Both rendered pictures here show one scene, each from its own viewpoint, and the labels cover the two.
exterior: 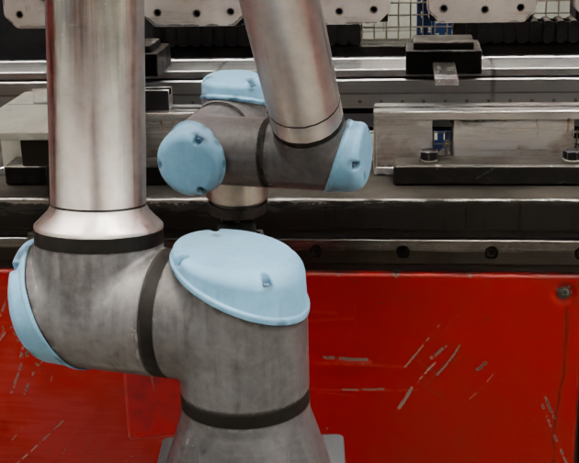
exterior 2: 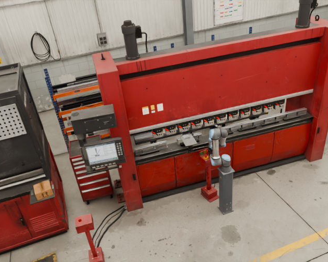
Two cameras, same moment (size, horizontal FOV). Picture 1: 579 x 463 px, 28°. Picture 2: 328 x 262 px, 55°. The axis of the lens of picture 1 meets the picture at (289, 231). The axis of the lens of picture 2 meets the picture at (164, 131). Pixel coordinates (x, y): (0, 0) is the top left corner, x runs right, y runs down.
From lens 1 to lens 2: 355 cm
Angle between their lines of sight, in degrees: 21
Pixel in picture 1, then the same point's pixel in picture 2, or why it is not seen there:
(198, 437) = (225, 168)
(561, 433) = (231, 154)
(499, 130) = not seen: hidden behind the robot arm
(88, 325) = (218, 163)
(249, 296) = (228, 159)
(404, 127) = not seen: hidden behind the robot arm
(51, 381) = (187, 162)
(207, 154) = not seen: hidden behind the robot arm
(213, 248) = (224, 156)
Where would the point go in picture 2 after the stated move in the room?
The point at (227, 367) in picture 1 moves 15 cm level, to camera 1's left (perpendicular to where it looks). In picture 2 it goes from (227, 164) to (217, 167)
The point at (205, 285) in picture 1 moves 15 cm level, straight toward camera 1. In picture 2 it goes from (226, 159) to (233, 165)
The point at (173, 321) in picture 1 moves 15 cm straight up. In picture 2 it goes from (224, 161) to (224, 153)
